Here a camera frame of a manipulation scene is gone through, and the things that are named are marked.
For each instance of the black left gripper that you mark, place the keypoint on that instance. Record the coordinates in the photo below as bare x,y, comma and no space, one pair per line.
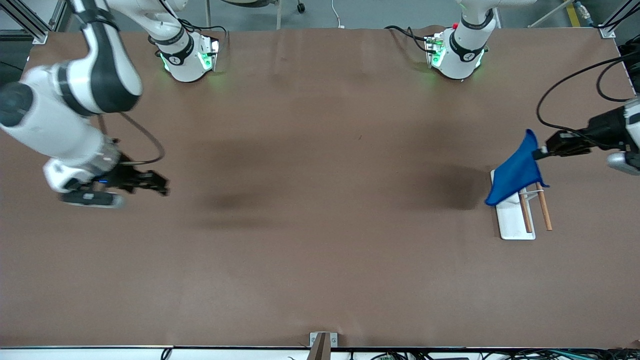
601,128

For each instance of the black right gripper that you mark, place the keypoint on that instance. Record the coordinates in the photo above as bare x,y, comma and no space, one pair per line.
121,175

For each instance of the blue microfibre towel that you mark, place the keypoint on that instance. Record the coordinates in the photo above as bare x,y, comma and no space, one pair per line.
515,172

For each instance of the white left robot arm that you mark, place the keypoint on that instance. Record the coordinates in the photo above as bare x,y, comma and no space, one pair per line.
460,55

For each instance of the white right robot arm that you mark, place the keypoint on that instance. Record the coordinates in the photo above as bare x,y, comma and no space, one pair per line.
50,120

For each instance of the wooden towel rack rod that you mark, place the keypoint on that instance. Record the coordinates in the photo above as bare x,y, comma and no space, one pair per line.
526,217
545,212

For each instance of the white towel rack base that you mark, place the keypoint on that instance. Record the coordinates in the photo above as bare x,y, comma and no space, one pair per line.
512,222

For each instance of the brown table cover mat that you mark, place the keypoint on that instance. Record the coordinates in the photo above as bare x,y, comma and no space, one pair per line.
320,225

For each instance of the black chair caster wheel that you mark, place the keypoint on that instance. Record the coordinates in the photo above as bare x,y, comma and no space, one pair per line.
300,7

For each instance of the aluminium frame post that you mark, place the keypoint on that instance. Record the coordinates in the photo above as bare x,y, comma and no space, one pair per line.
25,20
615,20

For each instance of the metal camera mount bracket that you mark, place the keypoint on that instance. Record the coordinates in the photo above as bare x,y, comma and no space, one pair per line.
322,345

